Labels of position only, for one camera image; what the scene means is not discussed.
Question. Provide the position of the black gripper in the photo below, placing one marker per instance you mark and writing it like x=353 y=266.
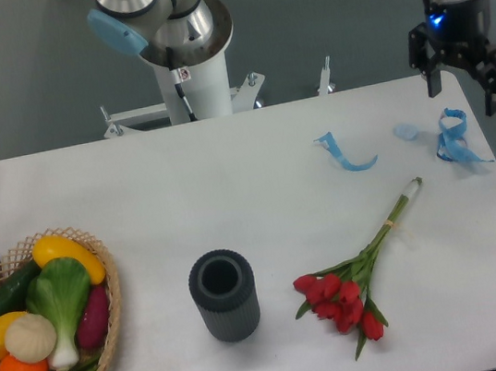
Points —
x=457 y=33

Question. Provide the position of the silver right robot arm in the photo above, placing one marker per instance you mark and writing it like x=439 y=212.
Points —
x=455 y=33

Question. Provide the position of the blue tangled ribbon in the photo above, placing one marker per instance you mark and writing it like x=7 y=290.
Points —
x=452 y=145

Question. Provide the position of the light blue cap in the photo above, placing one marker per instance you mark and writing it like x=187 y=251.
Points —
x=406 y=132

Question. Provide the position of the blue curved strip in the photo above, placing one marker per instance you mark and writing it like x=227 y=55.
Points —
x=328 y=142

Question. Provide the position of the red tulip bouquet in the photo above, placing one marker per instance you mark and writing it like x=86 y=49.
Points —
x=342 y=293

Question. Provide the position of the dark grey ribbed vase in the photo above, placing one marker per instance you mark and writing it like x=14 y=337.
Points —
x=222 y=285

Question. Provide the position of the purple sweet potato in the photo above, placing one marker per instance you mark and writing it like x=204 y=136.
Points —
x=93 y=324

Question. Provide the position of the green bok choy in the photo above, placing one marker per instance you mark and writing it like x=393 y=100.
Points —
x=60 y=294

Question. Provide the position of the dark green cucumber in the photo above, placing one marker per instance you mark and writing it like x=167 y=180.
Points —
x=13 y=290

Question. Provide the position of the cream white garlic bun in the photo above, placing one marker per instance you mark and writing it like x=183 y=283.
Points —
x=30 y=338

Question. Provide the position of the woven wicker basket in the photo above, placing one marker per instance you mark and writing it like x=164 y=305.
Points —
x=19 y=254

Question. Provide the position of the white metal base frame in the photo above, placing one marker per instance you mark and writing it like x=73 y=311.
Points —
x=244 y=97

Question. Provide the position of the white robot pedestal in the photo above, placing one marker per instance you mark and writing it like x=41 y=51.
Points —
x=205 y=87

